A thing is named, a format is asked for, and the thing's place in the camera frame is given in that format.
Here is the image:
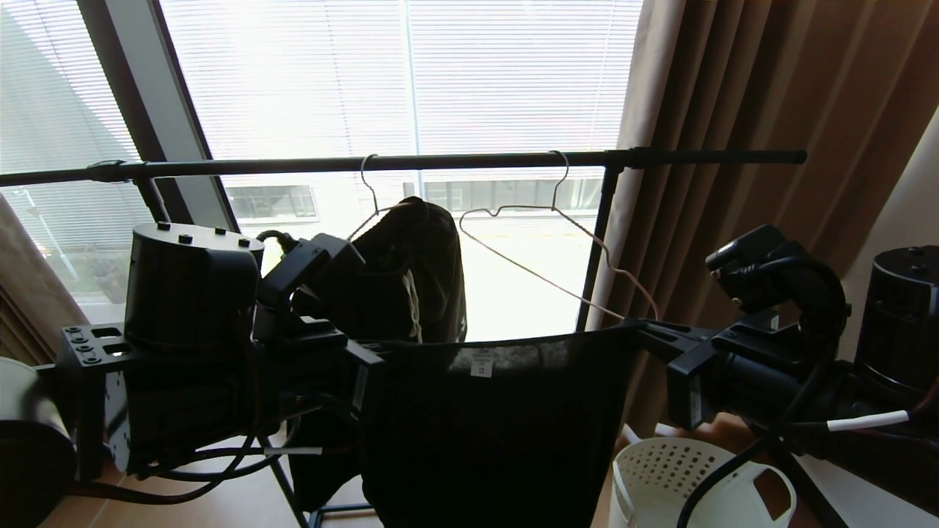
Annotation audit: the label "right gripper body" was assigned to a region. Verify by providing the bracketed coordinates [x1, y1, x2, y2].
[666, 323, 831, 433]

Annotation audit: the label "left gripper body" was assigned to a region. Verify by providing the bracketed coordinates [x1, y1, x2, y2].
[253, 334, 387, 435]

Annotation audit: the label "black shorts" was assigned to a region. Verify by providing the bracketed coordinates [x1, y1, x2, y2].
[286, 197, 469, 514]

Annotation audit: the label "black mesh garment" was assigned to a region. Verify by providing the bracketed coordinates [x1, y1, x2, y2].
[359, 323, 648, 528]

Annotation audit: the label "pink clothes hanger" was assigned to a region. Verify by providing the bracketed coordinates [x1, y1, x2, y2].
[460, 150, 661, 324]
[346, 154, 423, 241]

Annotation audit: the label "white laundry basket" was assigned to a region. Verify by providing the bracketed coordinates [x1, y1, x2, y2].
[609, 436, 799, 528]

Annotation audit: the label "black clothes rack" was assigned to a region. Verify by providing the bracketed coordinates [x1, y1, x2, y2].
[0, 149, 808, 528]

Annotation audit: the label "brown curtain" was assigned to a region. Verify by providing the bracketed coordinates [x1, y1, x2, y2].
[587, 0, 939, 441]
[0, 194, 93, 367]

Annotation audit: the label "window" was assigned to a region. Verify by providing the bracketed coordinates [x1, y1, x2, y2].
[0, 0, 646, 345]

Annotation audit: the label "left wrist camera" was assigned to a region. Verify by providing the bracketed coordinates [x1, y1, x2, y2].
[253, 230, 366, 347]

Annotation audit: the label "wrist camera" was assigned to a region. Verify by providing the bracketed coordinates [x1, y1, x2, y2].
[706, 224, 853, 345]
[253, 230, 366, 347]

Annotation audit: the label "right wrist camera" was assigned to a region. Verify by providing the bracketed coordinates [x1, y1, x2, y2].
[706, 224, 853, 345]

